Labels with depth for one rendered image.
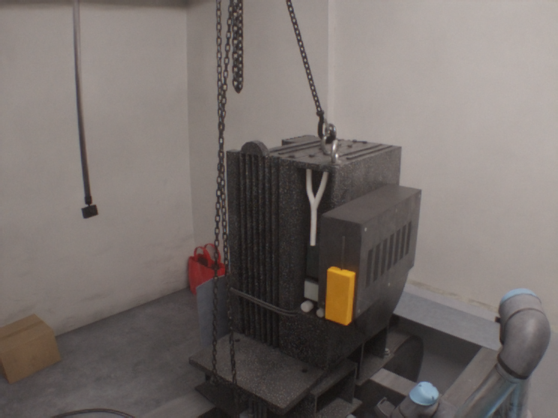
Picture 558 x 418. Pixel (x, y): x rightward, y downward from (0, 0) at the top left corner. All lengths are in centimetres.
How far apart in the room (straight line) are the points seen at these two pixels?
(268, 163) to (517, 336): 89
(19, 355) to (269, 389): 210
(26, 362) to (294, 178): 242
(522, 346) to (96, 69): 308
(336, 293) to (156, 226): 267
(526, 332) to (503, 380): 13
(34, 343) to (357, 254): 248
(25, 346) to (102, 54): 211
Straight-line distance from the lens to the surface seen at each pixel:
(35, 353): 329
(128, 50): 351
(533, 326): 112
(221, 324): 199
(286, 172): 139
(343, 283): 125
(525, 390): 134
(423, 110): 245
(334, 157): 128
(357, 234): 121
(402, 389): 192
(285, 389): 151
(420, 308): 251
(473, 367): 213
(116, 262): 369
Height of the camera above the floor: 188
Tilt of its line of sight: 17 degrees down
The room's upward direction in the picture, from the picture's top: straight up
